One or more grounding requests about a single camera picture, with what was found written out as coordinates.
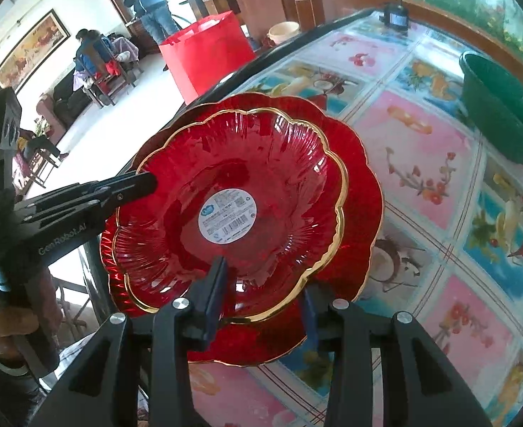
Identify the red glass bowl gold rim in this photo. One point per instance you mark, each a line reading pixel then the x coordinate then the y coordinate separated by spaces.
pixel 261 160

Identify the fruit print table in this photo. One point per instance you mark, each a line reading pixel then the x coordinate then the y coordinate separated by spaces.
pixel 421 155

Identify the cream ceramic pot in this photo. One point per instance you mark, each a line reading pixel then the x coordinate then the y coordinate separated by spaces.
pixel 283 31

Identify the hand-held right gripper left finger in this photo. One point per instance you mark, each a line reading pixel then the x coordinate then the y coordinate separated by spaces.
pixel 217 293

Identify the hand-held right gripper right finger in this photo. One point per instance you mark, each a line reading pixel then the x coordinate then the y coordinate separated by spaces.
pixel 310 322

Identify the wooden chair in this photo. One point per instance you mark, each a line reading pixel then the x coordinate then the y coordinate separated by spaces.
pixel 110 80

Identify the framed wall painting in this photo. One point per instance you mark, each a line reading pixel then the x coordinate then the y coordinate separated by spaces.
pixel 30 49

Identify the small dark ink bottle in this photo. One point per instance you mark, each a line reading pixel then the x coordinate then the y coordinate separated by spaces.
pixel 395 18

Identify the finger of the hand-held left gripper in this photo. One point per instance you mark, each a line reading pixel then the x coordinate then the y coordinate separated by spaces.
pixel 123 189

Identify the large red glass plate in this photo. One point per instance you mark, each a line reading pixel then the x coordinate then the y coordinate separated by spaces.
pixel 359 195

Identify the wooden cabinet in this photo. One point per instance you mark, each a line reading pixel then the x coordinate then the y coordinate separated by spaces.
pixel 266 4

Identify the dark sofa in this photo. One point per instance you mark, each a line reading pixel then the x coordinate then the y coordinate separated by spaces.
pixel 66 98

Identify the person's left hand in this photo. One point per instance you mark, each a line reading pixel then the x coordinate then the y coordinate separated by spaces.
pixel 8 322

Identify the red shopping bag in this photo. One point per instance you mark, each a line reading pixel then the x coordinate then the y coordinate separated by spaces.
pixel 208 58

